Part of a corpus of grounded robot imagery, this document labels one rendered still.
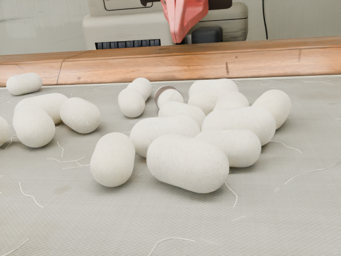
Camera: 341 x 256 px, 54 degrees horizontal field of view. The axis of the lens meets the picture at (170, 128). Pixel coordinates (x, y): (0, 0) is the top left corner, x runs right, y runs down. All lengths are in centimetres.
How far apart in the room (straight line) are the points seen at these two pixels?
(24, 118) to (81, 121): 3
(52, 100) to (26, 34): 250
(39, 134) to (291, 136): 14
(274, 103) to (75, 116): 11
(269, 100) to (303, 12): 204
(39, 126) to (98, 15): 70
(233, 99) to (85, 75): 22
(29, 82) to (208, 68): 18
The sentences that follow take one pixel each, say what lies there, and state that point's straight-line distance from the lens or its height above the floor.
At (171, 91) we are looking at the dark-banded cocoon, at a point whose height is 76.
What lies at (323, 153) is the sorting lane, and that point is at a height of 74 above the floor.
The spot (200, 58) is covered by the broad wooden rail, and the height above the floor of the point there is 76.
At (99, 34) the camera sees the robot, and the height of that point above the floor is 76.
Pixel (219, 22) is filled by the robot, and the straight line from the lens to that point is 106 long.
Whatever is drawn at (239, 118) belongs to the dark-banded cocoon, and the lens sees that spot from 16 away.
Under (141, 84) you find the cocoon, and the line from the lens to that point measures 26.
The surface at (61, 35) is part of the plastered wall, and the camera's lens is 258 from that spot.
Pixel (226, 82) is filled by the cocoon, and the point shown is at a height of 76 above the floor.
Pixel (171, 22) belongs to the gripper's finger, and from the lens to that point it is 30.
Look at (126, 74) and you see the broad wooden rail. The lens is 36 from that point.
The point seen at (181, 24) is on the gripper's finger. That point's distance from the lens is 30.
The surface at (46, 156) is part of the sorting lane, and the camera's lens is 19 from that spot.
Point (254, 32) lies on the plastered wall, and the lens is 221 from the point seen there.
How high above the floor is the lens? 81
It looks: 20 degrees down
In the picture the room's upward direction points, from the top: 5 degrees counter-clockwise
